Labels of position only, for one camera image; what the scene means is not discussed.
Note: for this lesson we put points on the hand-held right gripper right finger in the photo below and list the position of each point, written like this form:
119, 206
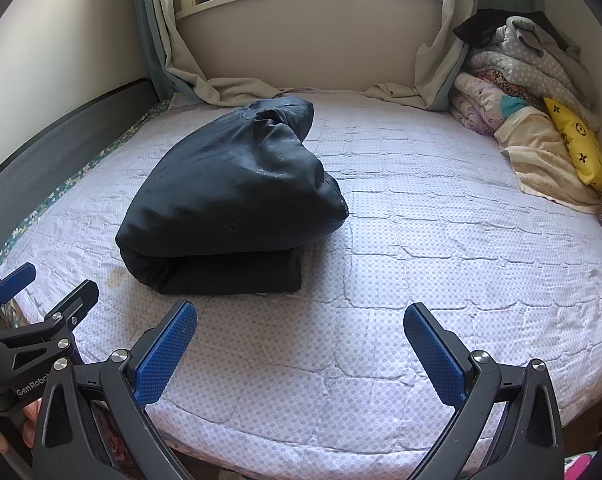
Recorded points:
433, 355

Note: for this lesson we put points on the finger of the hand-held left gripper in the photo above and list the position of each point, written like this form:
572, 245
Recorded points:
73, 310
15, 282

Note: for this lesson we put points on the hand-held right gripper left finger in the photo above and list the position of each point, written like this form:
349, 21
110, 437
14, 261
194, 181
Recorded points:
163, 355

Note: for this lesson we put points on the dark navy jacket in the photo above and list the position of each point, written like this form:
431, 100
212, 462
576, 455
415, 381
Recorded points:
231, 195

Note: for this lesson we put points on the person's left hand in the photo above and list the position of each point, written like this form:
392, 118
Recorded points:
32, 425

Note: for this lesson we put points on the bed with white dotted quilt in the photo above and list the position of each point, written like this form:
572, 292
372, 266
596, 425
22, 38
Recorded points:
406, 260

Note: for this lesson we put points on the teal floral bed sheet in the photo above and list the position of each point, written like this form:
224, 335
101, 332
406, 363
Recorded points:
66, 182

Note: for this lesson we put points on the dark grey headboard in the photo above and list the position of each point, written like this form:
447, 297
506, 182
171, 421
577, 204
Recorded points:
56, 145

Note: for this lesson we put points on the pink floral cloth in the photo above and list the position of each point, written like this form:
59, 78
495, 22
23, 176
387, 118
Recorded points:
578, 466

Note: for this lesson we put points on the cream blanket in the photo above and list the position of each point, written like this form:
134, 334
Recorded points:
541, 160

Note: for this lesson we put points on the pink floral quilt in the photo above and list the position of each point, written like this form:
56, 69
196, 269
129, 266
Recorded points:
473, 105

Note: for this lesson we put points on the yellow patterned pillow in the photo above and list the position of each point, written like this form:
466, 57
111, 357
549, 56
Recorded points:
581, 145

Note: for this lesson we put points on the beige and teal curtain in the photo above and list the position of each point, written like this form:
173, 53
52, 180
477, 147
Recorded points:
431, 75
191, 70

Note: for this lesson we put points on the black cloth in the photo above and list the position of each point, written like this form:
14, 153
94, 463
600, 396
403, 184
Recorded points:
481, 25

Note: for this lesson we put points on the grey garment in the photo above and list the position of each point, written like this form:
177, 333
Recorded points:
546, 40

